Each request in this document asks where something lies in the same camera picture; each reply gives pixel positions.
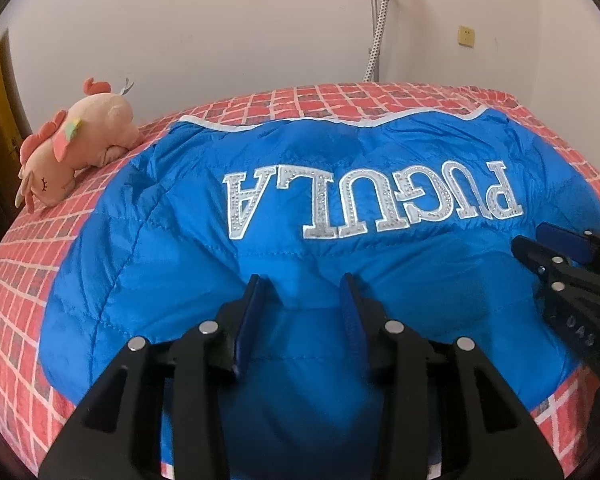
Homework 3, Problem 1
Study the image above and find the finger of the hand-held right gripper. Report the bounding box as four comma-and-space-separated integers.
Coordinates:
536, 221, 600, 267
510, 236, 583, 293

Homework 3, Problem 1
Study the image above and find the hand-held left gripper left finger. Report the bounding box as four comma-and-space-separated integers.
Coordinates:
39, 274, 269, 480

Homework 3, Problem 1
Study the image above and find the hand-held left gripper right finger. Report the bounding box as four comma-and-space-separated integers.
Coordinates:
338, 272, 565, 480

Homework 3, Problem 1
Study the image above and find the blue puffer jacket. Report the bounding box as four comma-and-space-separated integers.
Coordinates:
39, 107, 600, 480

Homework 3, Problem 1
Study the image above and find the red plaid bed sheet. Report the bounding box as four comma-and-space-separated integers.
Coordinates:
0, 81, 600, 480

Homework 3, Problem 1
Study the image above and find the pink plush toy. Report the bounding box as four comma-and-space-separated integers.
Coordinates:
14, 76, 141, 211

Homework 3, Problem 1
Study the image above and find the wooden door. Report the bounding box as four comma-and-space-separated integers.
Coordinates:
0, 25, 33, 221

